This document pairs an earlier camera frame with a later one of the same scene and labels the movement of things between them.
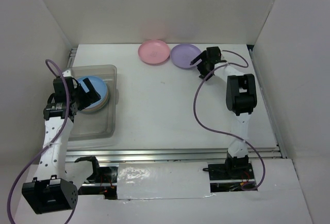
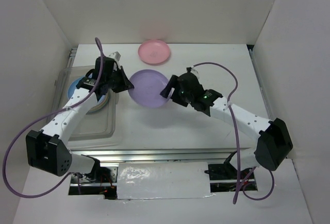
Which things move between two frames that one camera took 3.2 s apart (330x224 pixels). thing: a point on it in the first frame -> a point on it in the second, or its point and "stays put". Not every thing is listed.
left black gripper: x=93 y=96 -> x=126 y=83
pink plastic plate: x=153 y=51 stays put
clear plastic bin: x=101 y=124 stays put
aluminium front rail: x=270 y=155 stays put
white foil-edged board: x=163 y=180 stays put
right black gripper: x=204 y=56 -> x=166 y=91
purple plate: x=182 y=55 -> x=148 y=85
